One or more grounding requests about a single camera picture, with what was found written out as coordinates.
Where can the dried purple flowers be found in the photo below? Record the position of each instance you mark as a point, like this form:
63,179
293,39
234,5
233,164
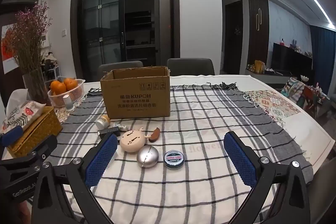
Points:
29,37

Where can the chair with colourful cloth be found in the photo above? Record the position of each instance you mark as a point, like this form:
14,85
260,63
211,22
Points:
296,92

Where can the grey refrigerator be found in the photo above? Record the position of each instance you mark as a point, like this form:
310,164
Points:
161,29

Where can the dark sliding glass door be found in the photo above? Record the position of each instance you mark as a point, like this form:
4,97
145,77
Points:
105,29

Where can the round dark balm tin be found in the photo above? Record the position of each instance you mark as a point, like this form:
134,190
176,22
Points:
173,159

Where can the white television stand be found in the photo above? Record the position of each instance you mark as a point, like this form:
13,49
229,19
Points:
265,75

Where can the patterned tissue pack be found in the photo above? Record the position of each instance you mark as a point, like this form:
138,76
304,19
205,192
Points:
26,112

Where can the white plastic fruit basket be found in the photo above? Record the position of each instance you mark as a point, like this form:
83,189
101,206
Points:
73,94

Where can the black power adapter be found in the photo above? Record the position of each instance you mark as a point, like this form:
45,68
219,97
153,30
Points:
109,131

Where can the small white cylinder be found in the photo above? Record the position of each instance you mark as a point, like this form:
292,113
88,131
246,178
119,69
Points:
69,103

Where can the grey white checked cloth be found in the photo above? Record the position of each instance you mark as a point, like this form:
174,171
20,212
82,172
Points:
199,121

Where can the blue curtain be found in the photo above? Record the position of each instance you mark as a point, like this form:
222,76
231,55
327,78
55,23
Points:
324,61

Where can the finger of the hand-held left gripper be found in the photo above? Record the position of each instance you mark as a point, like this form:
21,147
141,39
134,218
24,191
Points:
43,145
10,135

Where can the curved brown wooden piece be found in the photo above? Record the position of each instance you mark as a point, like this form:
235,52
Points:
155,134

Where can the white bottle with yellow cap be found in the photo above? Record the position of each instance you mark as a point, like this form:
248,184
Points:
102,122

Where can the black television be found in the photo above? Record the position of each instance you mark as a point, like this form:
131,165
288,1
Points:
288,61

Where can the brown cardboard box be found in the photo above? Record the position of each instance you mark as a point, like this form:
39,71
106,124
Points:
136,98

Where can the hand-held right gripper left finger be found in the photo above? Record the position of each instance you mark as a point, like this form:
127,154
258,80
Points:
101,158

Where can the wall poster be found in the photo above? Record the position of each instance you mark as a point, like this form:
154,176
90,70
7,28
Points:
8,56

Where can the round silver metal case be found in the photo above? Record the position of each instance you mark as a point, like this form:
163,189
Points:
147,156

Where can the dark wooden door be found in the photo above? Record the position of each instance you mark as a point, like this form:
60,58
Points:
233,37

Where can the round beige wooden box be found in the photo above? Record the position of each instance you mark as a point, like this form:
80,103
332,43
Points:
131,142

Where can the white light switch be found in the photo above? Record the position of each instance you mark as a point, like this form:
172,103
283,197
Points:
63,32

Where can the colourful patterned tablecloth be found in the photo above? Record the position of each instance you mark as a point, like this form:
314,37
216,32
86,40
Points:
270,106

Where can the white storage rack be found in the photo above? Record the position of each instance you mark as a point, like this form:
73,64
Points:
51,71

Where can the small white blue figurine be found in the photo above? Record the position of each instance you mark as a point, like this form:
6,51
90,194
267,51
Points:
118,125

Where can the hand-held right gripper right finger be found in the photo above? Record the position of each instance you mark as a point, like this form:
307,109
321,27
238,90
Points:
240,161

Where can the yellow woven tissue basket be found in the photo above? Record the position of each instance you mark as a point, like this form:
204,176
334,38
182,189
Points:
39,127

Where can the grey dining chair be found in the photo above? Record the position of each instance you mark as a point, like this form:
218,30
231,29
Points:
118,69
191,66

